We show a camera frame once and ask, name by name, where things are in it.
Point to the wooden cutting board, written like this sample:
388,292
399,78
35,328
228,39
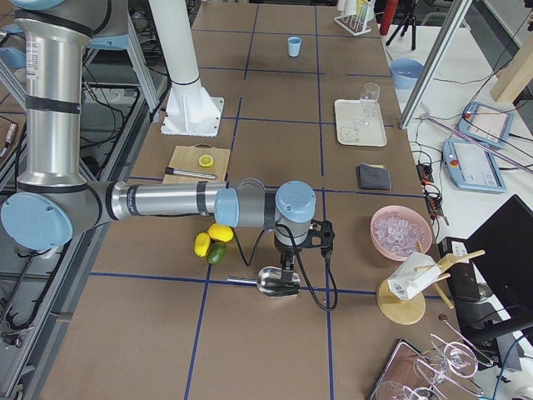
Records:
186,158

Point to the red fire extinguisher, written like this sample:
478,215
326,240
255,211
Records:
388,16

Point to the glasses on dark tray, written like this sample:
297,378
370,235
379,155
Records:
444,371

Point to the near teach pendant tablet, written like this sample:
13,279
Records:
472,168

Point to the cream bear tray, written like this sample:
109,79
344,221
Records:
350,132

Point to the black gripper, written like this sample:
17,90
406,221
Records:
286,253

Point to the dark grey folded cloth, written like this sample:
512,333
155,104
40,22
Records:
370,177

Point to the teach pendant tablet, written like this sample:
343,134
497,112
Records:
472,168
486,124

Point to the wooden stand with white box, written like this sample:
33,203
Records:
400,297

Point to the yellow lemon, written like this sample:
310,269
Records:
220,233
202,244

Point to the green lime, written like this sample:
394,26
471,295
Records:
216,252

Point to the small blue cup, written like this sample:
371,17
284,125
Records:
293,46

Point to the yellow lemon upper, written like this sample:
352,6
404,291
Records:
220,233

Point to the black laptop monitor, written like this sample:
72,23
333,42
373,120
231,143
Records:
506,266

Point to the black handled silver knife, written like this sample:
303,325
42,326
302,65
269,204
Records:
191,174

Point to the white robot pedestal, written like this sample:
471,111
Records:
190,109

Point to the large blue bowl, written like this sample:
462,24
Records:
405,72

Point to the white wire cup rack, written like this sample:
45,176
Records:
355,16

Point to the half lemon slice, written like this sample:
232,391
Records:
206,161

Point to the far teach pendant tablet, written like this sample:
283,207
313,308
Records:
486,124

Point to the aluminium frame post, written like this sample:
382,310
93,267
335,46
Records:
443,40

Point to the metal ice scoop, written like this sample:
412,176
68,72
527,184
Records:
267,282

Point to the yellow lemon left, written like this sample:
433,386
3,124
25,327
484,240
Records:
202,244

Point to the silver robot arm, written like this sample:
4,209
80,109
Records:
54,203

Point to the black camera tripod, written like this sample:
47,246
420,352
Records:
408,21

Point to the pink bowl with ice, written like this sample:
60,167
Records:
398,231

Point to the clear wine glass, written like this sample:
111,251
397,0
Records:
368,102

